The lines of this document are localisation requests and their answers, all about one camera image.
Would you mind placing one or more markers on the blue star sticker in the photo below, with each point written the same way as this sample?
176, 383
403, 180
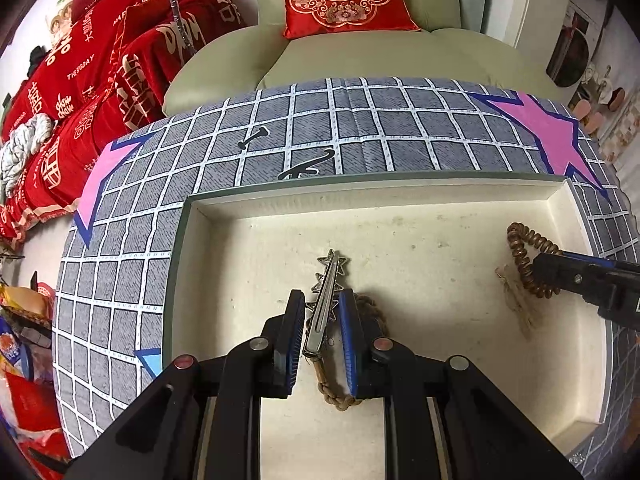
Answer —
151, 361

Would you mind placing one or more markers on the red wedding blanket sofa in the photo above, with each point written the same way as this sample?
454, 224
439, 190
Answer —
100, 85

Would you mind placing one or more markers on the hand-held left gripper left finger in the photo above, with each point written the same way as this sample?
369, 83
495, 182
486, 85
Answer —
294, 345

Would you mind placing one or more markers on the silver star hair clip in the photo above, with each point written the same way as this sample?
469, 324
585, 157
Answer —
325, 300

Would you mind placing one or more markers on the row of slippers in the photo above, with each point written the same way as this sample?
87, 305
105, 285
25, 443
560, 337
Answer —
597, 110

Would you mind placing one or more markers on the pink star sticker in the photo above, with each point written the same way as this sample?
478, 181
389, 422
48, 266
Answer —
102, 180
545, 125

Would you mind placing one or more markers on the white shallow tray box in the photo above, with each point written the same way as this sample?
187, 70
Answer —
425, 260

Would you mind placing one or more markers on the black bone-shaped hair pin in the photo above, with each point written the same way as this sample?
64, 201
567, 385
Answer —
254, 139

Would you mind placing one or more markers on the white washing machine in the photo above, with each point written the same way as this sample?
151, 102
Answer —
570, 45

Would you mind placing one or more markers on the red tray of snacks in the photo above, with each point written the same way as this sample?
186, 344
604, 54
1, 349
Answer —
25, 360

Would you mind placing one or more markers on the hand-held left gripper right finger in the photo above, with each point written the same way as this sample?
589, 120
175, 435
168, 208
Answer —
348, 345

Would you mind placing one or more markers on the grey checked tablecloth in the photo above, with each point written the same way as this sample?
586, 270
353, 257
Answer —
150, 260

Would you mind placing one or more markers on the grey white crumpled cloth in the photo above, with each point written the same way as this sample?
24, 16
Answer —
22, 150

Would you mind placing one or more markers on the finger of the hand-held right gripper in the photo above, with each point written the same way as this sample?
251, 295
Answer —
560, 272

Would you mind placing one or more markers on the pale green armchair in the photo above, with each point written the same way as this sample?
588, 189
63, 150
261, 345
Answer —
240, 55

